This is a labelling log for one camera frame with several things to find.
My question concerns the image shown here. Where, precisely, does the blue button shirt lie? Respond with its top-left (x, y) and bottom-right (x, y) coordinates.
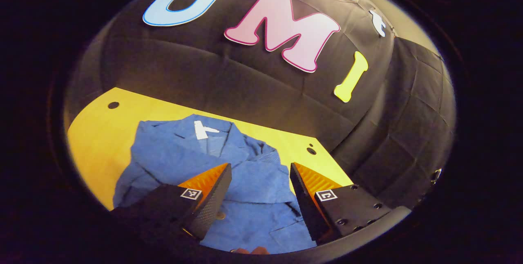
top-left (113, 114), bottom-right (317, 254)

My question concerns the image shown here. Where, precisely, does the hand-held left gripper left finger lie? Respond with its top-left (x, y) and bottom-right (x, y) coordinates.
top-left (110, 163), bottom-right (232, 248)

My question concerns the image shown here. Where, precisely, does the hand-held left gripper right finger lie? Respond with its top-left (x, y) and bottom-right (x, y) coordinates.
top-left (289, 162), bottom-right (412, 245)

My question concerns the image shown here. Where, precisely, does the black backdrop cloth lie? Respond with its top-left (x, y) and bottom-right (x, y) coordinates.
top-left (63, 0), bottom-right (456, 211)

